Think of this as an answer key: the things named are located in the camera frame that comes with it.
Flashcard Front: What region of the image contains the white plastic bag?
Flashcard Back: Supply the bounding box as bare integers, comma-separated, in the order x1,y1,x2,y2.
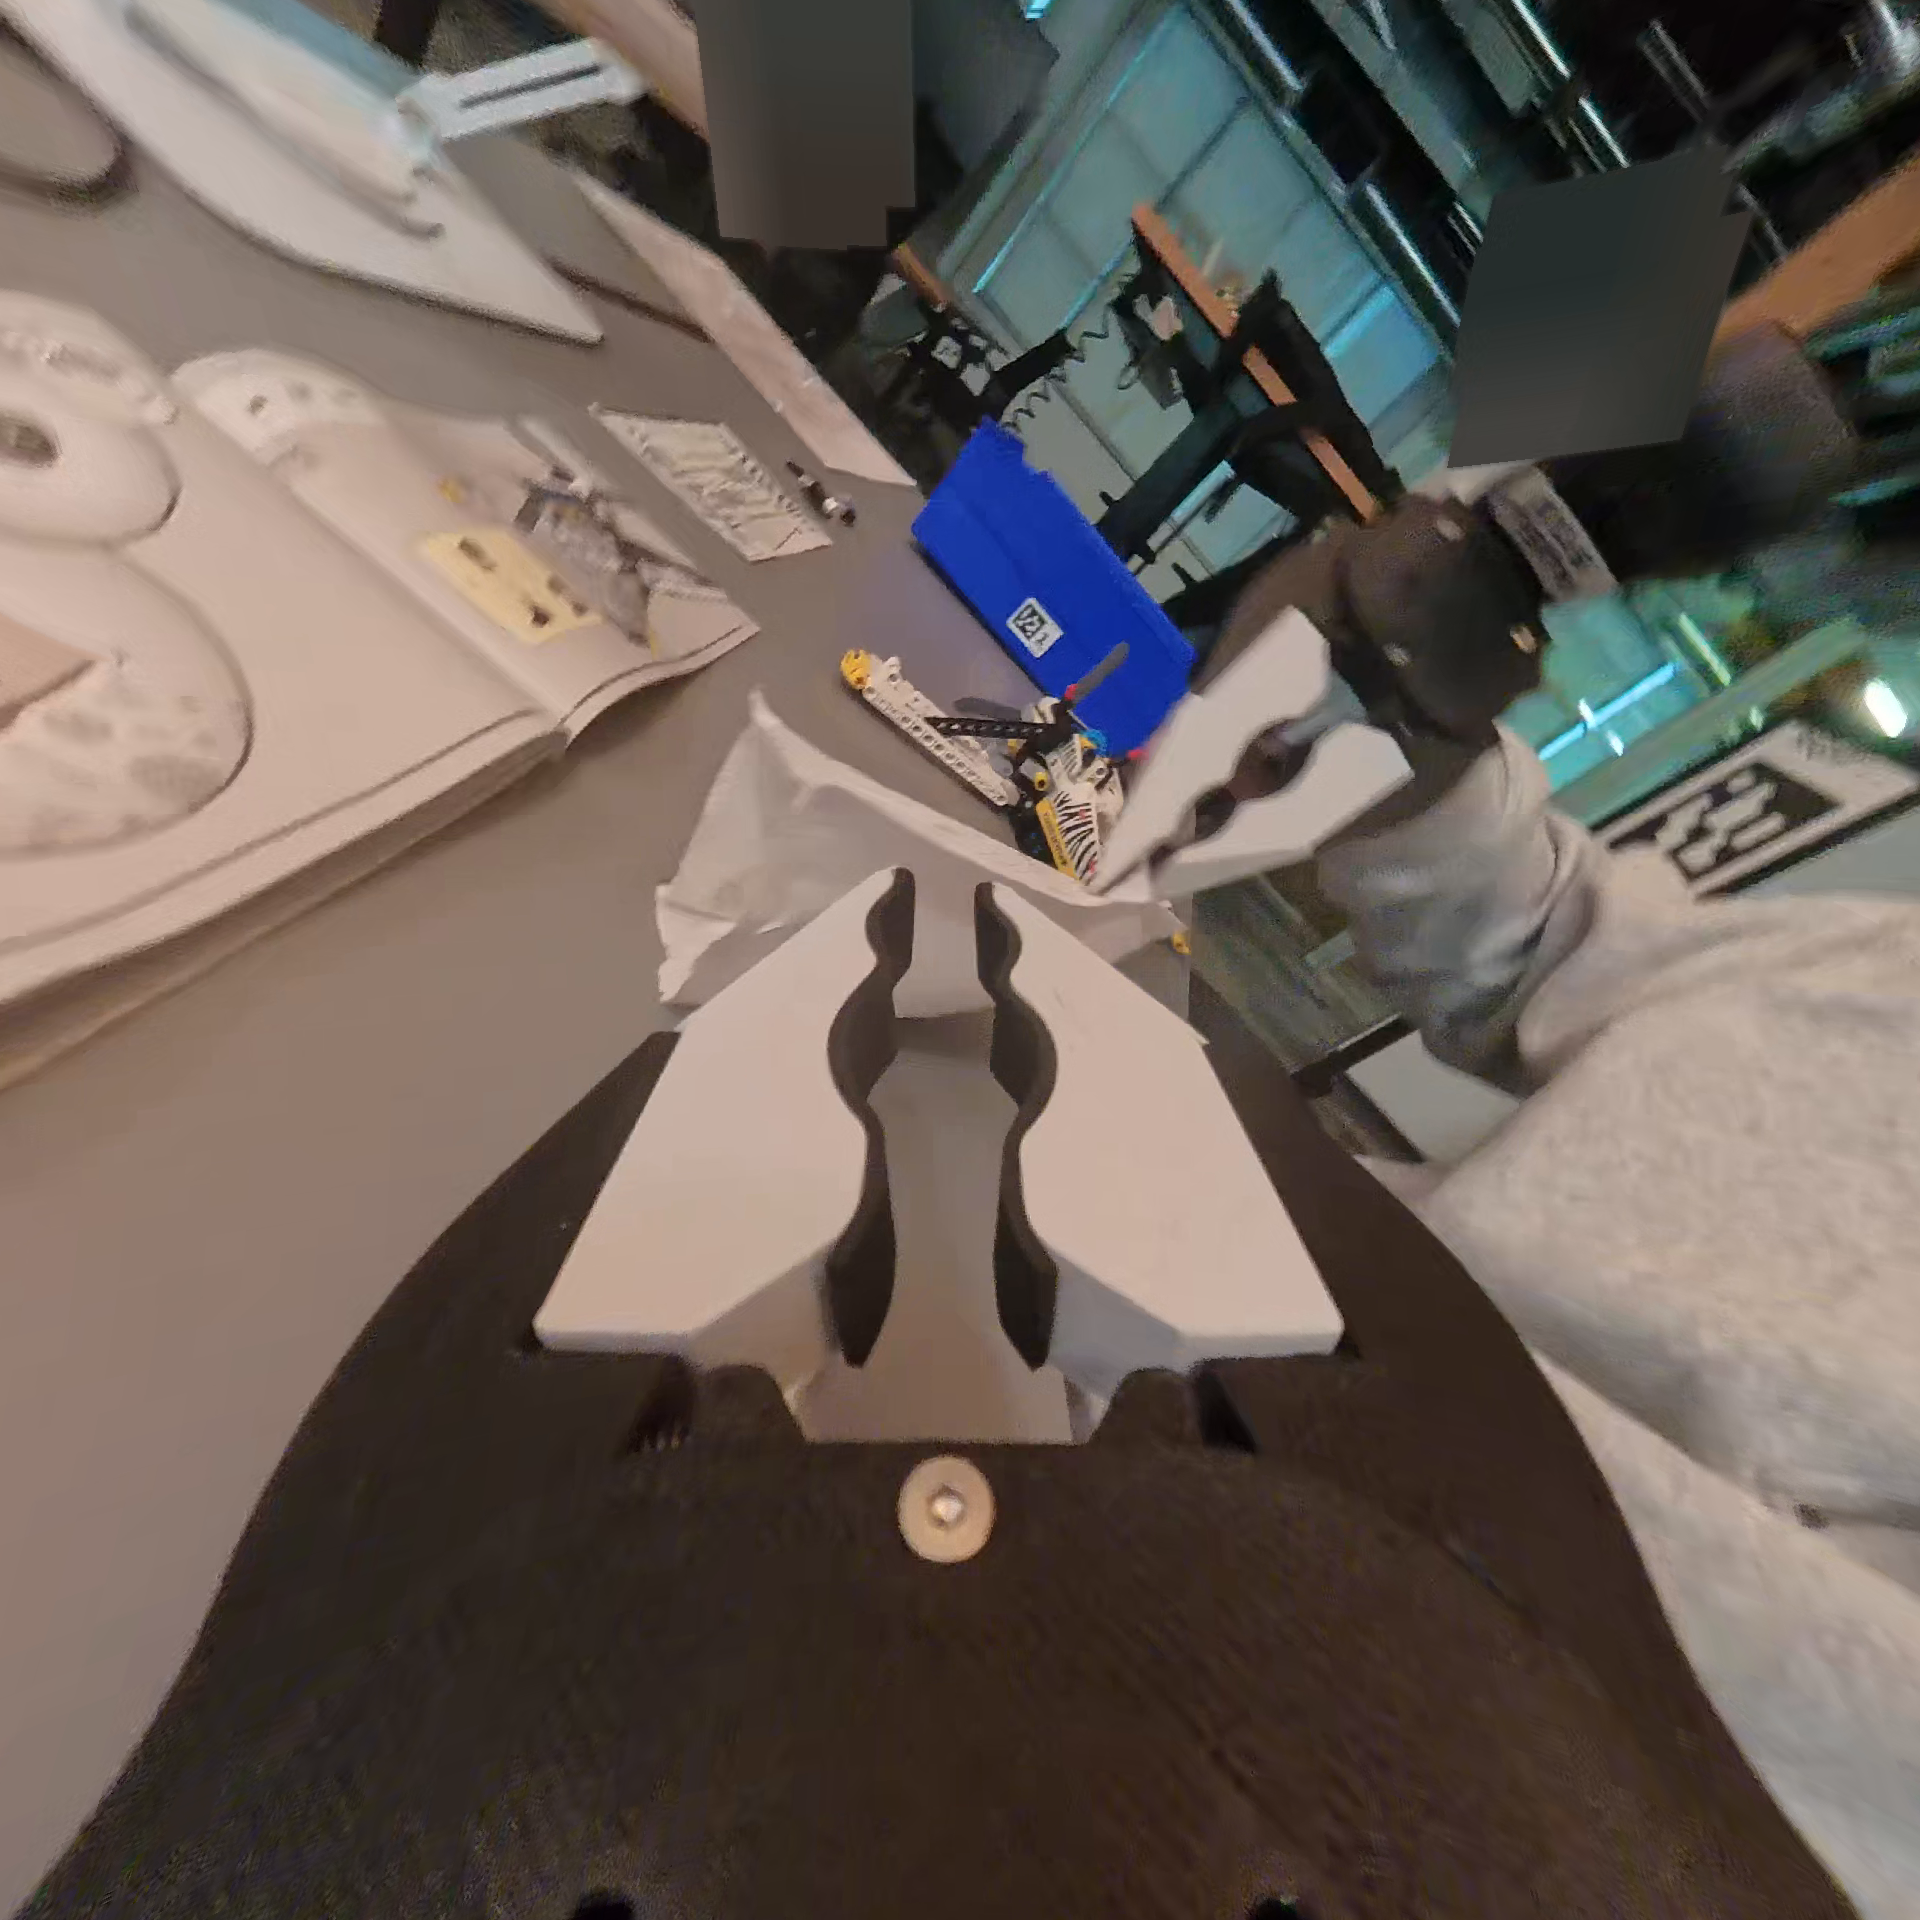
655,692,1211,1045

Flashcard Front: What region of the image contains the wooden desk with black legs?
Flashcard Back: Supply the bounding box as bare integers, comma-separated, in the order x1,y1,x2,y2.
1132,203,1398,529

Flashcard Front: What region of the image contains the printed sticker sheet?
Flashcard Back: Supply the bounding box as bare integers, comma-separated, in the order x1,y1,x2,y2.
593,403,834,565

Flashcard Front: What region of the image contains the white yellow lego aircraft model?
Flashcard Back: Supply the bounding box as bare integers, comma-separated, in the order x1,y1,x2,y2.
841,645,1189,891

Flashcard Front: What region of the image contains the person's right forearm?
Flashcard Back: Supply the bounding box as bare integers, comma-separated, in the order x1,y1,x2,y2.
1313,733,1623,1100

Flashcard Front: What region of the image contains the blue plastic bin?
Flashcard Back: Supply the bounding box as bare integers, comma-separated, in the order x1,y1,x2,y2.
910,420,1199,714

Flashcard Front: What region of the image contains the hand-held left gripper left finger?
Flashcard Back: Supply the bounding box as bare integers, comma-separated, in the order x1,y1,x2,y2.
534,864,919,1428

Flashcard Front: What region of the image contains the open instruction booklet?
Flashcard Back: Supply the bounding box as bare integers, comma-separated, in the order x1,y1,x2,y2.
0,284,763,1087

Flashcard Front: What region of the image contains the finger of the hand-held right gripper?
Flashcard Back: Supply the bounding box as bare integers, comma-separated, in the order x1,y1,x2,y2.
1098,604,1339,894
1104,724,1422,907

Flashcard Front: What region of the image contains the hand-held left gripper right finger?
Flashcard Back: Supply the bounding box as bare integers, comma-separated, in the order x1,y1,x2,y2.
972,882,1346,1409

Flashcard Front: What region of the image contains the framed marker sign on stand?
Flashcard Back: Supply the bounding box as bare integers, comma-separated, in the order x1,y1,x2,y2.
1590,721,1920,903

